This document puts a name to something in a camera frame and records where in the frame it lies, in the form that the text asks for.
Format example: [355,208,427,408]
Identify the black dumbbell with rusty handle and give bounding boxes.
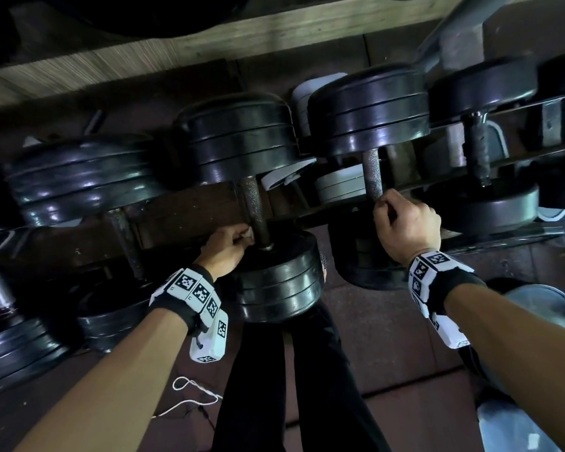
[173,93,325,324]

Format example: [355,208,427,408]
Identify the wrist band with markers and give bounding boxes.
[407,249,488,350]
[148,264,229,363]

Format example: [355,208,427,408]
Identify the dark metal dumbbell rack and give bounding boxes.
[0,91,565,278]

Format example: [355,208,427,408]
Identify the right wrist band with markers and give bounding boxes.
[407,249,488,350]

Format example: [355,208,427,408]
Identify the left wrist band with markers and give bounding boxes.
[148,264,229,363]

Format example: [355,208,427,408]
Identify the grey metal frame bar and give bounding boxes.
[414,0,516,75]

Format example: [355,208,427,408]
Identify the black dumbbell with bright handle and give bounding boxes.
[307,65,431,291]

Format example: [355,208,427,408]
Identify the person's black trousers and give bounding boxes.
[211,301,392,452]

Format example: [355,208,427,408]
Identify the large silver dumbbell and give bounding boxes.
[459,277,565,452]

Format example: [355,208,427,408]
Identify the grey dumbbell plate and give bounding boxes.
[291,73,349,138]
[314,164,369,206]

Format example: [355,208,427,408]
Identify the thin white cable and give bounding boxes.
[151,376,224,419]

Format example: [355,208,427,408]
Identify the wooden beam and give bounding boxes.
[0,0,457,109]

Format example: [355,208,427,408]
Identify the person's left hand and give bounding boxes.
[198,224,256,282]

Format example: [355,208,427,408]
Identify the person's left forearm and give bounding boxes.
[14,306,191,452]

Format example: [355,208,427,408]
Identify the person's right hand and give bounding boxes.
[373,188,443,269]

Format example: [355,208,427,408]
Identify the person's right forearm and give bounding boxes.
[443,282,565,452]

